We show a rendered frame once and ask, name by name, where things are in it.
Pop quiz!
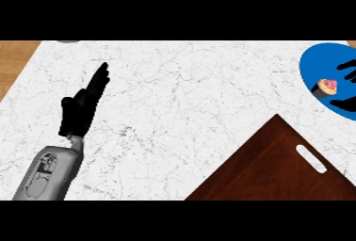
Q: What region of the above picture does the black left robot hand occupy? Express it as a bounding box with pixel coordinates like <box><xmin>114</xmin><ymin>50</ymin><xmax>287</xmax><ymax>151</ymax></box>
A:
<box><xmin>58</xmin><ymin>61</ymin><xmax>111</xmax><ymax>138</ymax></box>

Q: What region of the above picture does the dark brown wooden tray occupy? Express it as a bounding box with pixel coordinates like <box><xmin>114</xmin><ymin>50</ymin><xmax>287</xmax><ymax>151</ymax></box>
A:
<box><xmin>185</xmin><ymin>113</ymin><xmax>356</xmax><ymax>201</ymax></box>

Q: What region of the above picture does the blue plate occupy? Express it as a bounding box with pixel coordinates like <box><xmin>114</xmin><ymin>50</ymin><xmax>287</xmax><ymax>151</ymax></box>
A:
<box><xmin>297</xmin><ymin>41</ymin><xmax>356</xmax><ymax>121</ymax></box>

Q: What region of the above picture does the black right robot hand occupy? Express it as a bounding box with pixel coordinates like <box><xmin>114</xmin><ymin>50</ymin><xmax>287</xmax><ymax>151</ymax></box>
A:
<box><xmin>328</xmin><ymin>58</ymin><xmax>356</xmax><ymax>113</ymax></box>

